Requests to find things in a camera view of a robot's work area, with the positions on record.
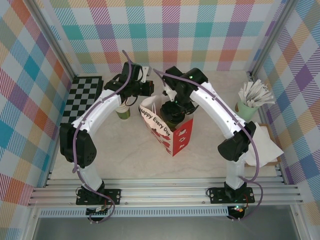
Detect stack of green paper cups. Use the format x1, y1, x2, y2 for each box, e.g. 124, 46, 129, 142
114, 102, 133, 120

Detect black plastic cup lid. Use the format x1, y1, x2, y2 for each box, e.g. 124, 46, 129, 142
159, 102, 181, 123

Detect white red printed paper bag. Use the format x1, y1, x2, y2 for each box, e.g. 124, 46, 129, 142
138, 94, 195, 158

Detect white paper napkin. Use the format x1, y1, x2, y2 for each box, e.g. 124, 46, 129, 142
243, 121, 285, 169

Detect black grey chessboard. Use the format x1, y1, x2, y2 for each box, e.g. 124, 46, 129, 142
60, 76, 105, 126

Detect mint green holder cup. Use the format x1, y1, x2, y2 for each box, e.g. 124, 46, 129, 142
236, 96, 258, 123

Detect white wrapped straws bundle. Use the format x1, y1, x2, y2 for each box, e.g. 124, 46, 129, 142
237, 79, 276, 109

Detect left small circuit board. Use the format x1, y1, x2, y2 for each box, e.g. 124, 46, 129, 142
86, 206, 111, 216

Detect small circuit board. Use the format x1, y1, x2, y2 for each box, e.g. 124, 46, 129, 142
228, 204, 246, 215
86, 206, 111, 216

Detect right small circuit board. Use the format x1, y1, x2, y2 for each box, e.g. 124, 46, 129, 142
228, 204, 246, 215

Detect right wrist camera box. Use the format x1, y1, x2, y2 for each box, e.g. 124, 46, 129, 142
161, 84, 176, 103

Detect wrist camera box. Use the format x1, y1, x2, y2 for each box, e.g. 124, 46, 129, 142
141, 65, 154, 84
161, 84, 176, 103

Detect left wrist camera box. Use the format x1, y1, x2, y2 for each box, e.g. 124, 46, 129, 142
141, 65, 154, 84

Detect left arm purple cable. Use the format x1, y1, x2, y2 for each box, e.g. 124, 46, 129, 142
72, 49, 137, 225

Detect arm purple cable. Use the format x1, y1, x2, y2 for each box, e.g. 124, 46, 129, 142
152, 69, 264, 221
72, 49, 137, 225

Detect left aluminium corner post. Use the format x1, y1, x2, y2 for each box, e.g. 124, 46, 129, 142
24, 0, 76, 79

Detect aluminium corner post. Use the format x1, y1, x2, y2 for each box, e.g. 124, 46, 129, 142
24, 0, 76, 79
246, 0, 300, 78

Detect right aluminium corner post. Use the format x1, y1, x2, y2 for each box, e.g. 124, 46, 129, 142
246, 0, 300, 78

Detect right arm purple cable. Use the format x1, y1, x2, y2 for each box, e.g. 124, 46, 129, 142
152, 69, 264, 221

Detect aluminium rail frame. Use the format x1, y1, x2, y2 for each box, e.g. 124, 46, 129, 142
27, 177, 305, 208

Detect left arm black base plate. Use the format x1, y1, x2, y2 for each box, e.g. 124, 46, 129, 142
76, 188, 122, 206

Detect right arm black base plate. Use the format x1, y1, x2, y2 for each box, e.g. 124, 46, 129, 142
207, 187, 256, 205

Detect slotted grey cable duct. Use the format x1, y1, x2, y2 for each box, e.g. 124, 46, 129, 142
38, 209, 230, 218

